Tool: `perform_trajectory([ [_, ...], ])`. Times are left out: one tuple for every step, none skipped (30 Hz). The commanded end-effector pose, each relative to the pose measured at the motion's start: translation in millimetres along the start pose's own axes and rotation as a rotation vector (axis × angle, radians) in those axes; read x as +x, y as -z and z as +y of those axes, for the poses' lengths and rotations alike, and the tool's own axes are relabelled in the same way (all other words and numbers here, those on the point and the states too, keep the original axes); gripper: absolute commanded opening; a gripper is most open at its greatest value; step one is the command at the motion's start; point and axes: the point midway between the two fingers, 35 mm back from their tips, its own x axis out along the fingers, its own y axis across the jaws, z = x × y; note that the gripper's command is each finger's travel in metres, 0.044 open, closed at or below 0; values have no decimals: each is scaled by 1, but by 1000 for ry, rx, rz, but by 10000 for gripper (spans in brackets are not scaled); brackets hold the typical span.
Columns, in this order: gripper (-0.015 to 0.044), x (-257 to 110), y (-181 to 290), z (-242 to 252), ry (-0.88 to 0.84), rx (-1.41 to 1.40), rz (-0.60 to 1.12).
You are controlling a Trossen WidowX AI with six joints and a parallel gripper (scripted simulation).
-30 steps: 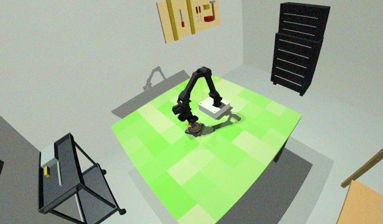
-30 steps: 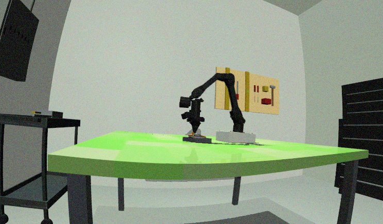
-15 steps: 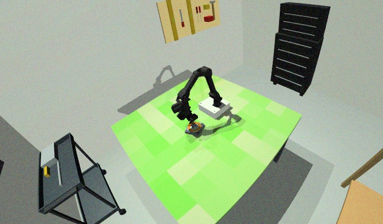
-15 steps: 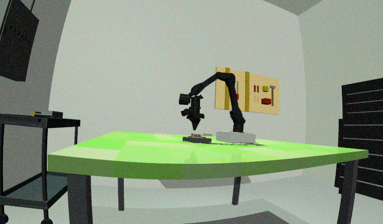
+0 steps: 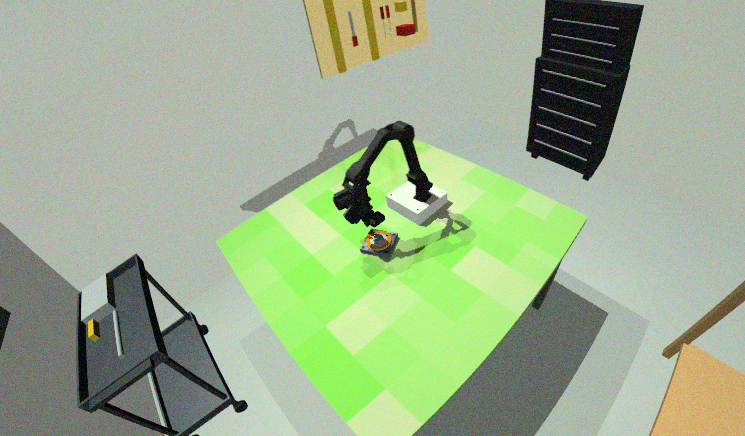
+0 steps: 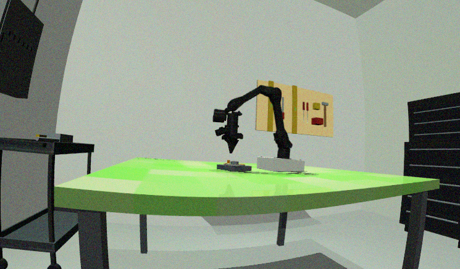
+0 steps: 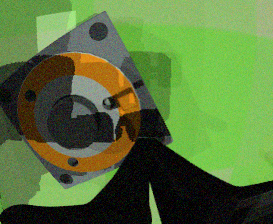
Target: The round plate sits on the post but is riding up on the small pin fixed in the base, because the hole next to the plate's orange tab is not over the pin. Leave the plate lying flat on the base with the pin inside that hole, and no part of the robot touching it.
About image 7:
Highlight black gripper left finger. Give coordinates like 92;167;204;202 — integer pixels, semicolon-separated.
0;137;152;224

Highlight orange and grey round plate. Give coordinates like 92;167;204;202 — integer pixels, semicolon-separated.
18;51;143;172

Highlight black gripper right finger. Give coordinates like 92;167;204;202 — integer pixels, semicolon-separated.
145;137;273;224

